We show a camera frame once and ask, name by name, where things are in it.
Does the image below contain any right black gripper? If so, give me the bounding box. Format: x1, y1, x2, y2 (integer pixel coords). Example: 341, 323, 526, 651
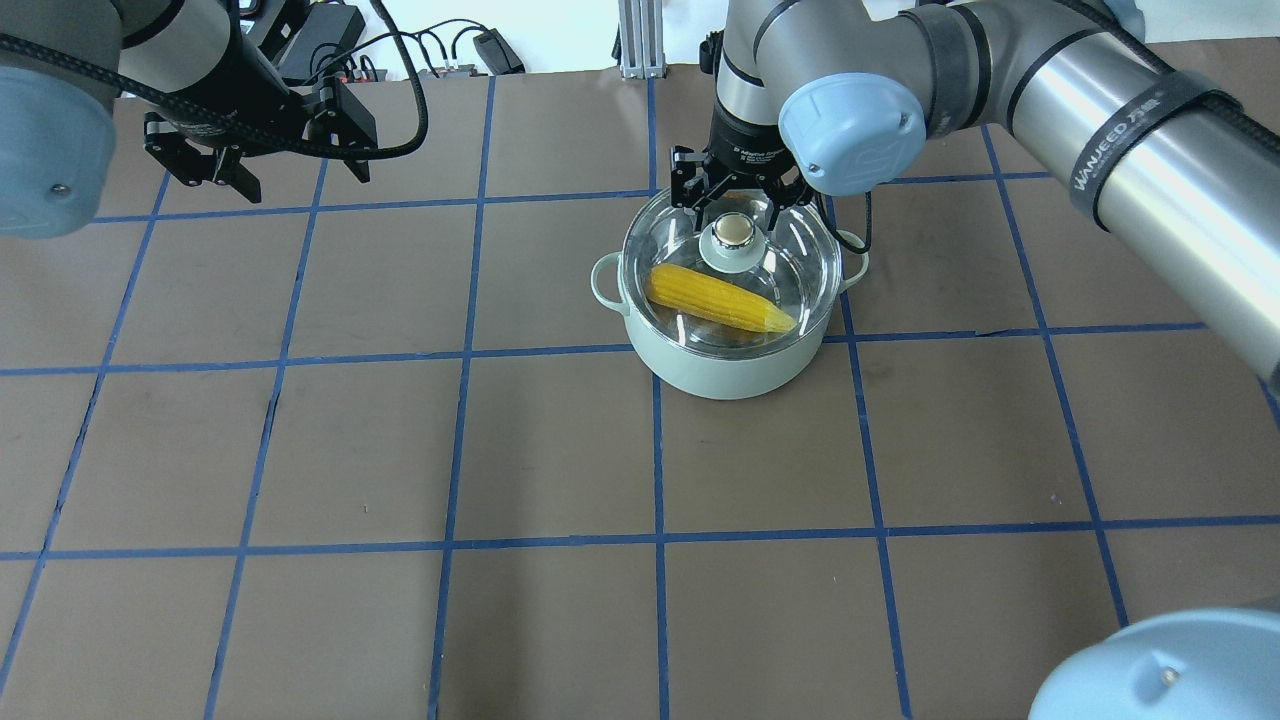
669, 110, 815, 233

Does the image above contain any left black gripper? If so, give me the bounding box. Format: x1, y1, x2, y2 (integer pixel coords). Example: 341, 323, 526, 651
143, 40, 378, 204

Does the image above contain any glass pot lid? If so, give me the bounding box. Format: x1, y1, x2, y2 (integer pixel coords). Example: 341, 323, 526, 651
617, 191, 852, 360

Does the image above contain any yellow corn cob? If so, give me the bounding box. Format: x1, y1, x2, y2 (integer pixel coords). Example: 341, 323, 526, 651
645, 263, 797, 334

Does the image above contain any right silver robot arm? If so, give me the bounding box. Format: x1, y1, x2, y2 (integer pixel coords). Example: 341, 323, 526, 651
669, 1, 1279, 389

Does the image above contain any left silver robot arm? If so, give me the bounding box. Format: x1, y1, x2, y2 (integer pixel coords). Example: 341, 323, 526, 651
1, 1, 378, 240

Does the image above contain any pale green electric pot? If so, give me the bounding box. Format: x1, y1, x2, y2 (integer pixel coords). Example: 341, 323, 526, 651
590, 190, 870, 400

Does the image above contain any black power brick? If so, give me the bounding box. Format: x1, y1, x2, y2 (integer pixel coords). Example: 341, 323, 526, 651
276, 3, 366, 87

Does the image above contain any black power adapter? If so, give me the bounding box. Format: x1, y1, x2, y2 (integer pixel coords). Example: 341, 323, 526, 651
472, 28, 526, 76

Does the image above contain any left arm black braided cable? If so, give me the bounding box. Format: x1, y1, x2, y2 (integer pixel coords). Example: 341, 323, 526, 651
0, 0, 431, 163

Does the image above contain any aluminium frame post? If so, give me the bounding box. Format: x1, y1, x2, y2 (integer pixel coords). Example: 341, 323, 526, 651
617, 0, 668, 79

